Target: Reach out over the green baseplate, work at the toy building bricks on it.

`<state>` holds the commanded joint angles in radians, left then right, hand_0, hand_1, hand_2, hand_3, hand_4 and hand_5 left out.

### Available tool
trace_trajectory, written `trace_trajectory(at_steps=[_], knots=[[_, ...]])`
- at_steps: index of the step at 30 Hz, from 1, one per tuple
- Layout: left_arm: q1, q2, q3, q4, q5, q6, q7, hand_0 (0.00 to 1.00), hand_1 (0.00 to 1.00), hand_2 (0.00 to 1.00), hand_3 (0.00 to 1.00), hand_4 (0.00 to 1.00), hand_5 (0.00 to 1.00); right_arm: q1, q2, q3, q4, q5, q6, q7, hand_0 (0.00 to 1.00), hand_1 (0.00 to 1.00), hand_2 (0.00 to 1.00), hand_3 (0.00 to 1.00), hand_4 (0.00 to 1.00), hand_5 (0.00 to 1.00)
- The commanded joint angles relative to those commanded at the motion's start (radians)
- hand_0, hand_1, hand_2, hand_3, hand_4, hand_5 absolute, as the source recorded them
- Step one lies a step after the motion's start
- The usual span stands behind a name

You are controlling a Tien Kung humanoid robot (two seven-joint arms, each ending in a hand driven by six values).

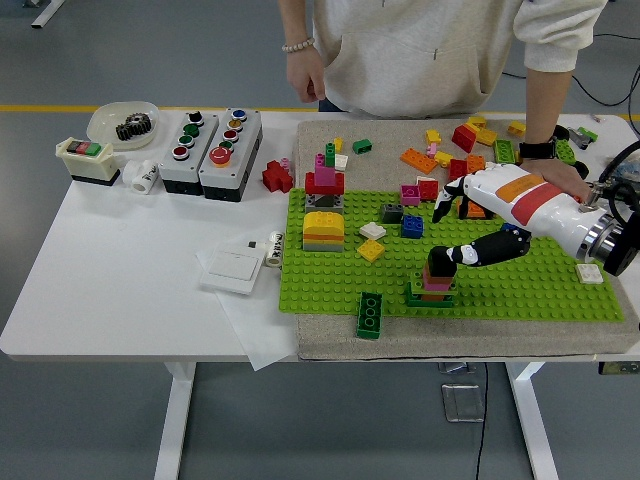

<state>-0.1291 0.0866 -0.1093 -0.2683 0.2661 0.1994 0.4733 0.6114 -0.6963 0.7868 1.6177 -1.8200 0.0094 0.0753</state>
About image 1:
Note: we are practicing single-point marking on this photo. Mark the black wristwatch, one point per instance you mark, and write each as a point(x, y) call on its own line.
point(537, 149)

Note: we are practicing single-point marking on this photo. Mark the small yellow brick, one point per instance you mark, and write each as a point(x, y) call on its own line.
point(338, 144)

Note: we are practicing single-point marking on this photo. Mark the white thin plate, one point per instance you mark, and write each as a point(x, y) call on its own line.
point(425, 178)

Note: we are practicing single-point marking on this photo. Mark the salmon square brick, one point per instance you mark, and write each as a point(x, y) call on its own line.
point(427, 274)

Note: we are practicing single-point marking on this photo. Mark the grey four-button box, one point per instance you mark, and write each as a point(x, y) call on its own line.
point(175, 172)

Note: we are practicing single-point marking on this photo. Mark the orange six-stud brick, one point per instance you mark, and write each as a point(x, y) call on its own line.
point(476, 162)

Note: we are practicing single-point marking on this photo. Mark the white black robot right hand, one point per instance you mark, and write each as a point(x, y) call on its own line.
point(535, 205)

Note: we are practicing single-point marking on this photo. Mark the person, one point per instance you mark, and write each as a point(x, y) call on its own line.
point(425, 50)

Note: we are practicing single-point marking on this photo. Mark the translucent white bowl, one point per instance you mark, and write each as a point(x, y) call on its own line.
point(107, 120)

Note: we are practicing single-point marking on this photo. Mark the red cross brick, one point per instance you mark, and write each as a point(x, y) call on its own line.
point(275, 176)

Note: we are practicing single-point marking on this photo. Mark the dark green frame brick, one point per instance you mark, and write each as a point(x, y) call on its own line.
point(412, 299)

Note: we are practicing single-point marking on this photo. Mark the grey arch brick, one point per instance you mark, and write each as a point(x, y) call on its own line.
point(311, 203)

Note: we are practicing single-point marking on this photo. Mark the white square plate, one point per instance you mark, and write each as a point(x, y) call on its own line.
point(372, 230)
point(589, 274)

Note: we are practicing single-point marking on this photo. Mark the dark grey brick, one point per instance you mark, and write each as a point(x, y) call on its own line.
point(390, 214)

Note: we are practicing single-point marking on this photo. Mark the grey-brown mat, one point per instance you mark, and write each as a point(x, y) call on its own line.
point(450, 340)

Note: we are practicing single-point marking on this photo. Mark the dark green long brick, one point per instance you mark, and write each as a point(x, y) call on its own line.
point(369, 315)

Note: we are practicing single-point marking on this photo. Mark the white furniture foot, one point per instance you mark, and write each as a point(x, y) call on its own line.
point(47, 12)

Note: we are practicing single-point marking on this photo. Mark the orange long plate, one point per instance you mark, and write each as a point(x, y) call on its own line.
point(418, 161)

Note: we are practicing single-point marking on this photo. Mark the white wall switch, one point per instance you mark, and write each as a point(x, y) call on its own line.
point(230, 270)

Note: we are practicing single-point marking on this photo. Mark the glossy yellow brick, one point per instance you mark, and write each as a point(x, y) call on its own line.
point(442, 158)

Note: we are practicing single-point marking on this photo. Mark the small white brick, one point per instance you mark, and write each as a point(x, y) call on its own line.
point(341, 161)

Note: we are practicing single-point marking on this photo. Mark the magenta square brick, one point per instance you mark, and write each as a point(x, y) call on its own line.
point(410, 195)

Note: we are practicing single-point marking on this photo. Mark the yellow square plate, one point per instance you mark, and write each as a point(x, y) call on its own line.
point(370, 250)

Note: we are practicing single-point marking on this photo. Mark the lime green long brick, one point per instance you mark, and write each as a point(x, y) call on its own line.
point(504, 151)

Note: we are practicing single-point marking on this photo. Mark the white table leg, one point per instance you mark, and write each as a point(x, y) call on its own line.
point(532, 425)
point(175, 425)

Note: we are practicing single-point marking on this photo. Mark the black under-table control box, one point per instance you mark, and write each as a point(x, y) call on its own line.
point(620, 368)

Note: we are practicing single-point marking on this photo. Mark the dark metal gear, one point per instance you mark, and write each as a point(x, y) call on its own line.
point(132, 127)

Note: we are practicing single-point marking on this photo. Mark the orange long brick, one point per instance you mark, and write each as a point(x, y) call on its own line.
point(475, 211)

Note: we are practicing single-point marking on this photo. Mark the red square brick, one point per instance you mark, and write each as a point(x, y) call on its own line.
point(429, 190)
point(457, 169)

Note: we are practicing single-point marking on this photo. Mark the yellow square brick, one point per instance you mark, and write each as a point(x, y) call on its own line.
point(476, 121)
point(432, 136)
point(517, 128)

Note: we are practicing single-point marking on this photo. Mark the metal under-table bracket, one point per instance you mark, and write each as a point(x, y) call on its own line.
point(455, 368)

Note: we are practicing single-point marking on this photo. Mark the white labelled cylinder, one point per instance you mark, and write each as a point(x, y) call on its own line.
point(274, 250)

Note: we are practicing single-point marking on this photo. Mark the grey emergency stop box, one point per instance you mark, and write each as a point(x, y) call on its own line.
point(235, 172)

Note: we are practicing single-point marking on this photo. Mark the black square brick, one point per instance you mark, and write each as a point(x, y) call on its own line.
point(442, 270)

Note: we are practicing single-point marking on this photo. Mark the green studded baseplate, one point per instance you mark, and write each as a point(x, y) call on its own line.
point(340, 290)

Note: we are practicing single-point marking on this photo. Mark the white pipe tee fitting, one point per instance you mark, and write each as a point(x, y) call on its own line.
point(142, 177)

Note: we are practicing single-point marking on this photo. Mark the tiny pink brick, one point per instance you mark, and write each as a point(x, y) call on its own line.
point(285, 162)

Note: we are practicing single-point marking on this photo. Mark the grey green tool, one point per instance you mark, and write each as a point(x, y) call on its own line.
point(582, 136)

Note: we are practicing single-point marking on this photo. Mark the orange thin brick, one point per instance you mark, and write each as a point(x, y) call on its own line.
point(323, 236)

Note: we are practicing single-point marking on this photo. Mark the beige red-green switch box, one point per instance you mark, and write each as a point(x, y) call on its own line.
point(90, 162)

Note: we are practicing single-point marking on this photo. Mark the amber yellow brick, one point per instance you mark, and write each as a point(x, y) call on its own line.
point(485, 136)

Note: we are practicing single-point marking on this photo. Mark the person's right forearm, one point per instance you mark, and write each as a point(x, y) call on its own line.
point(297, 22)

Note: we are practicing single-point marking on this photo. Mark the person's left forearm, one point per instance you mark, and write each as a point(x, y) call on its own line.
point(545, 105)

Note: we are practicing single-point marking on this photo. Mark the red wide brick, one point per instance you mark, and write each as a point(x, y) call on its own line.
point(311, 186)

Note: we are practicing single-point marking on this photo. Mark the yellow dome brick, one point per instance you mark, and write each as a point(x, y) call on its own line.
point(323, 220)

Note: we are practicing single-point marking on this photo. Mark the red slope brick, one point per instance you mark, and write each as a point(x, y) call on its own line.
point(462, 138)

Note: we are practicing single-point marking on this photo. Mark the metal floor box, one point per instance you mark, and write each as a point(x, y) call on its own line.
point(460, 402)

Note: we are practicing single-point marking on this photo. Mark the white paper sheet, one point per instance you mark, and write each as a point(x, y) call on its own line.
point(255, 330)

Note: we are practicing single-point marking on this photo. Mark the person's right hand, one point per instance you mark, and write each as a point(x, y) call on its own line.
point(305, 75)

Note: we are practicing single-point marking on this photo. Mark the person's left hand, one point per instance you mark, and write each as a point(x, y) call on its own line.
point(555, 172)

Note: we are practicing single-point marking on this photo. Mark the light pink square brick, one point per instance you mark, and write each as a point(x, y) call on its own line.
point(437, 285)

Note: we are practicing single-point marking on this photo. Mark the small green tall brick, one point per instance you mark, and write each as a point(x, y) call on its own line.
point(330, 152)

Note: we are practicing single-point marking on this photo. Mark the tall pink brick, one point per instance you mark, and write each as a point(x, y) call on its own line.
point(325, 175)

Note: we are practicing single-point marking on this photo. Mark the small pink brick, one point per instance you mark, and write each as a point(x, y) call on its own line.
point(431, 150)

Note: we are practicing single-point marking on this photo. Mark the grey flat brick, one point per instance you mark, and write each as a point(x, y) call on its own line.
point(323, 246)

